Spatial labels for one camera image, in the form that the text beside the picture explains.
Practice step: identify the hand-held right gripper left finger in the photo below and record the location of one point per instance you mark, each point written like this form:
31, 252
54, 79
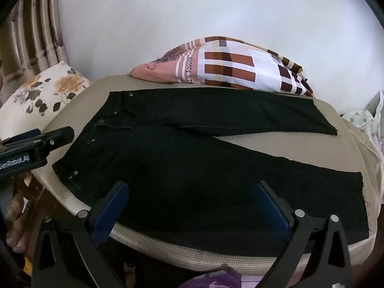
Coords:
111, 207

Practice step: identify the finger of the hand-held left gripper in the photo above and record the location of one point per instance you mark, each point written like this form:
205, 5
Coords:
58, 136

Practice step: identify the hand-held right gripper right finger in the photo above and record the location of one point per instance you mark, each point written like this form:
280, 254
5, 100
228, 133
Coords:
271, 207

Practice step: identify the black pants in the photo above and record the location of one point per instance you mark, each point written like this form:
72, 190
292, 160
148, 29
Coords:
195, 168

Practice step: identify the beige mattress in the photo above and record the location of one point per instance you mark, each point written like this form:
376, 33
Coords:
75, 111

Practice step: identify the floral pillow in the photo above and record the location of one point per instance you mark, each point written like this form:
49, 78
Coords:
45, 93

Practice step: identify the person's bare foot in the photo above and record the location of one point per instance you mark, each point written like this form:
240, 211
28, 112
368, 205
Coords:
16, 216

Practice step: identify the purple cloth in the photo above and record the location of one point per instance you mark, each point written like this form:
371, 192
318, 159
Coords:
216, 279

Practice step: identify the pink patterned curtain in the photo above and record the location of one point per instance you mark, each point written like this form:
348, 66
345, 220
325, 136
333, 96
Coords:
39, 36

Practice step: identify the white dotted cloth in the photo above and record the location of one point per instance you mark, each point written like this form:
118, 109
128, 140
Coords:
366, 120

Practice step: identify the checked brown white pillow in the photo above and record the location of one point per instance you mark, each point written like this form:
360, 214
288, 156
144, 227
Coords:
228, 63

